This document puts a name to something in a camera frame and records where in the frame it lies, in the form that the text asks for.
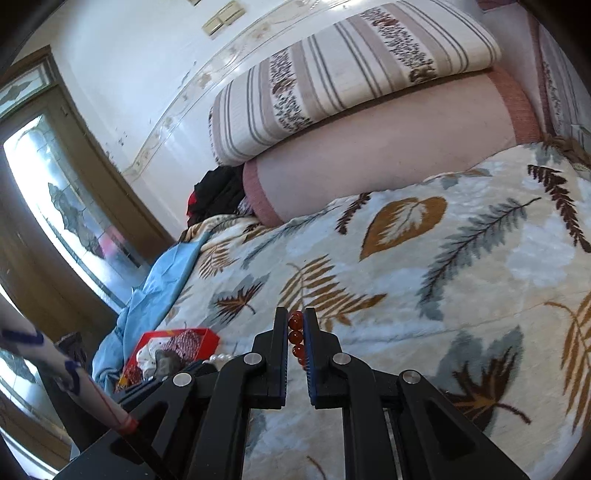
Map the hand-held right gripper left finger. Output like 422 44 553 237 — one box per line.
55 306 291 480

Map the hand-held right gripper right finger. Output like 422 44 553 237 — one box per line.
302 307 532 480

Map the red bead bracelet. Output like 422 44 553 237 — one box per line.
288 311 311 371

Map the red box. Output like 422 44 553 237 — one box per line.
120 327 221 394

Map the person's white patterned sleeved forearm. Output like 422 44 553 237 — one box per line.
0 295 139 435

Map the leaf print blanket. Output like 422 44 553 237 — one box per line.
92 138 591 480

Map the white fluffy hair accessory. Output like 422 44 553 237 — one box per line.
136 346 160 370

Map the light blue cloth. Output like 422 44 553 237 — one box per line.
91 239 207 385

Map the pile of dark clothes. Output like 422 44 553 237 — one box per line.
187 165 250 228

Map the pink bolster pillow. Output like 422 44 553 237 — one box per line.
242 67 543 228

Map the wooden door with glass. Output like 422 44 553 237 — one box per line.
0 46 175 464

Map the striped beige pillow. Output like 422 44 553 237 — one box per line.
210 2 503 168

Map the striped floral pillow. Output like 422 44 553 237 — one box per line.
531 14 591 145

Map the beige wall switch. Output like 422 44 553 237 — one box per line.
203 13 244 38

